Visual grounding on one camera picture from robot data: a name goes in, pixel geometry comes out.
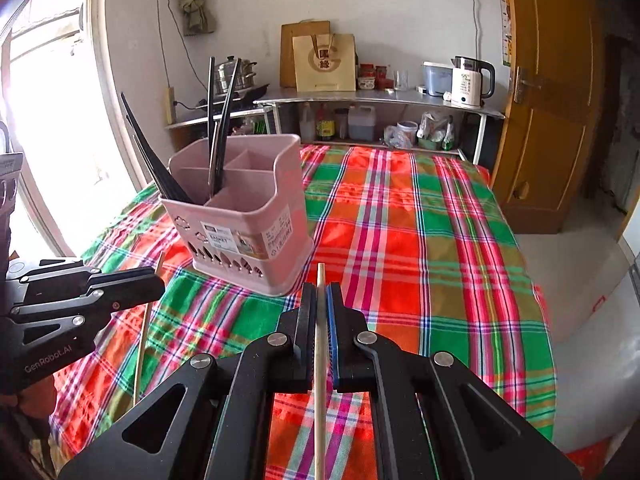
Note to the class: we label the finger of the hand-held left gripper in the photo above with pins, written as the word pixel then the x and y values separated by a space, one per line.
pixel 135 295
pixel 125 276

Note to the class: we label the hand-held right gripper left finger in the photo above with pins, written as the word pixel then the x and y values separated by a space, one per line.
pixel 306 340

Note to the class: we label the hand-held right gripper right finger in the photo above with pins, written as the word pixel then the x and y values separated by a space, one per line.
pixel 334 345

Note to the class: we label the light wooden chopstick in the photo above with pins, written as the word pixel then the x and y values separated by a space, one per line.
pixel 320 410
pixel 141 350

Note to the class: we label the pink plastic utensil holder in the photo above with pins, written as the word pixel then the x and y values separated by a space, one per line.
pixel 280 190

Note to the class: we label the person's left forearm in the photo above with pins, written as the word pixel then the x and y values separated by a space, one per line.
pixel 20 440

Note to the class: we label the person's left hand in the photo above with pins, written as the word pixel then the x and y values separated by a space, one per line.
pixel 37 395

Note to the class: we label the plaid tablecloth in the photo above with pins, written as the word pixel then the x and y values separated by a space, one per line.
pixel 425 260

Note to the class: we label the window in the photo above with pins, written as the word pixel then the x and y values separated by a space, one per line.
pixel 55 135

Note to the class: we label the white bottle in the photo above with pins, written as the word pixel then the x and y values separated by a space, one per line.
pixel 306 125

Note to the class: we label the clear plastic bag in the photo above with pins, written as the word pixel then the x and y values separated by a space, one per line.
pixel 395 137

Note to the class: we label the white plastic jug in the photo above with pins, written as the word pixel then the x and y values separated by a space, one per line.
pixel 361 125

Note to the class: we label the black cooktop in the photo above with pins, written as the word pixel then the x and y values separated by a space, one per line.
pixel 250 92

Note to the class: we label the steel pot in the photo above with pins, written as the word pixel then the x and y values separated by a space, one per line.
pixel 245 77

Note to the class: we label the bag of packets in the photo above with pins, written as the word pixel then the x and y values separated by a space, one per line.
pixel 435 132

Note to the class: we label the metal shelf table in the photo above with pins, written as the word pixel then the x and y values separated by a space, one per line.
pixel 380 96

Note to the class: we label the red jars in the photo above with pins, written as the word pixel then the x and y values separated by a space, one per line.
pixel 372 77

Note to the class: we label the clear drinking glass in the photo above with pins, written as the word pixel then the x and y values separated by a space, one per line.
pixel 401 81

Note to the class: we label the tan paper bag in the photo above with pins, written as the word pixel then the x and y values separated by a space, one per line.
pixel 325 65

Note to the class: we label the translucent blue container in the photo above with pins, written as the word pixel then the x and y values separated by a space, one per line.
pixel 435 80

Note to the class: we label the wooden door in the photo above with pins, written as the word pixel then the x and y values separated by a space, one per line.
pixel 550 160

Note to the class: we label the white electric kettle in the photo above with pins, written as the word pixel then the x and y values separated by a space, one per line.
pixel 467 85

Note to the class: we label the wall power strip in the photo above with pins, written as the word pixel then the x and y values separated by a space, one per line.
pixel 170 105

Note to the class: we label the wall calendar strip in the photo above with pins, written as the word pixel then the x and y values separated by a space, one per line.
pixel 505 20

